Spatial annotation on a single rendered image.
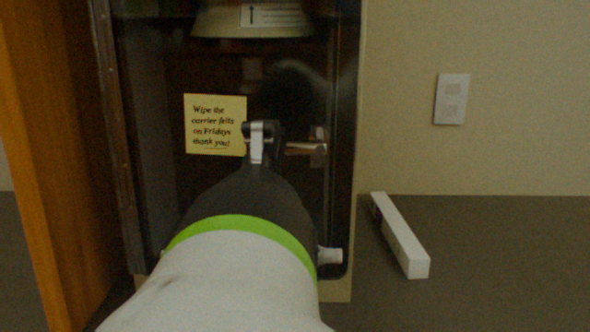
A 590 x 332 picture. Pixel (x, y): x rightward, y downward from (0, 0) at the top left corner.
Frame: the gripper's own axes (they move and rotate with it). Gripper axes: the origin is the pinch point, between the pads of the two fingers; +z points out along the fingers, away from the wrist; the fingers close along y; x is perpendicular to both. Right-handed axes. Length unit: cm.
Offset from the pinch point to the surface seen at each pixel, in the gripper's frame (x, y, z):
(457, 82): -37, 0, 48
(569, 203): -64, -26, 42
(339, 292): -9.1, -24.2, 5.6
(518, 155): -54, -18, 49
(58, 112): 26.1, 3.4, 3.1
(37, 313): 34.6, -25.7, 2.0
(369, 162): -19, -19, 49
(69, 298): 26.2, -19.5, -2.6
